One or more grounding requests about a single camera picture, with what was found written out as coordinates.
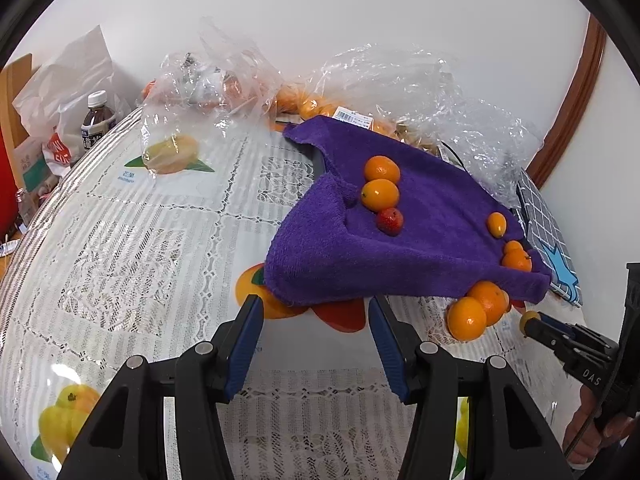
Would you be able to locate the small red fruit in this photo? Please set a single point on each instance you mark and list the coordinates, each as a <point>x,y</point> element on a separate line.
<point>390,221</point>

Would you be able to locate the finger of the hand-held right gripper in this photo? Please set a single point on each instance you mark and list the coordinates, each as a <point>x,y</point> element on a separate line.
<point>575,355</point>
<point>560,324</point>

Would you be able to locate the wooden board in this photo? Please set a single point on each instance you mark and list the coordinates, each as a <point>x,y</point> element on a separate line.
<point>17,90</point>

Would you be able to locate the purple towel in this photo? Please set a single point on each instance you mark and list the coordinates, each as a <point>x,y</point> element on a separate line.
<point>430,240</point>

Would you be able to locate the person's right hand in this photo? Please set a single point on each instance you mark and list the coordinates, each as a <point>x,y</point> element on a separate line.
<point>612,430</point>

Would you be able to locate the dark drink bottle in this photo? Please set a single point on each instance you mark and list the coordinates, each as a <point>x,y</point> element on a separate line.
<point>97,125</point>

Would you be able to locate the grey checked cloth blue star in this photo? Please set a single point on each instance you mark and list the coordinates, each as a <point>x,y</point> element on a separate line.
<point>540,210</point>

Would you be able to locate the small orange mandarin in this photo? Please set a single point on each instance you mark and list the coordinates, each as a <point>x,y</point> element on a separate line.
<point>517,261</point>
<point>512,246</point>

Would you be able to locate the brown wooden door frame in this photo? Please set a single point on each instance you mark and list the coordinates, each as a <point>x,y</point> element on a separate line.
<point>585,85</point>

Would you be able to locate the small oval kumquat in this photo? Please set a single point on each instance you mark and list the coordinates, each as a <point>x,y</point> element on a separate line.
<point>497,224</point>
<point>526,319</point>

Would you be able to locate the white plastic bag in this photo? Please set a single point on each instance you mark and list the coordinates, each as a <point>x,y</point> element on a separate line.
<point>65,80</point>

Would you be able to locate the red box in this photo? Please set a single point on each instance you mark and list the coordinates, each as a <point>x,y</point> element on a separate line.
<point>6,185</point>

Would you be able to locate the green white carton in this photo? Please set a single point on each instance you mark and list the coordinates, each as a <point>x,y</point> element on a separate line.
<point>32,162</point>

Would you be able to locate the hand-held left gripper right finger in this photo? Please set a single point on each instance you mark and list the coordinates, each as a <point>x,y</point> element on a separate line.
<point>387,345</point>

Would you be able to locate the clear bag of oranges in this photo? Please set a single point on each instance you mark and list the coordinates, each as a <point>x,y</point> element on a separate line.
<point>310,105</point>

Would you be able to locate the clear bag of persimmons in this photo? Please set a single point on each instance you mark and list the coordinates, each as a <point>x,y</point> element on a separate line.
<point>215,85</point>

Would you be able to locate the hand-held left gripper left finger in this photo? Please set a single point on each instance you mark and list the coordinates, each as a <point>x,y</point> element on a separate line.
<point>245,345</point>

